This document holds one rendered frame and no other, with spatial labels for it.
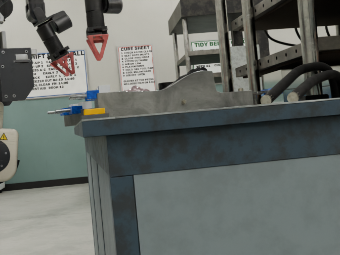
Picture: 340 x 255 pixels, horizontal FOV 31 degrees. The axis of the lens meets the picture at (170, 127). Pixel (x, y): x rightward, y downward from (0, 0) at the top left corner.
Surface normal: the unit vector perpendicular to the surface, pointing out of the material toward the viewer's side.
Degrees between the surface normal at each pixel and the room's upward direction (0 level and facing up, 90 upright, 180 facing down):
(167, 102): 90
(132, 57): 90
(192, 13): 90
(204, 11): 90
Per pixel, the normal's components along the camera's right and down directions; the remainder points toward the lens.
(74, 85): 0.10, 0.00
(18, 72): 0.42, -0.03
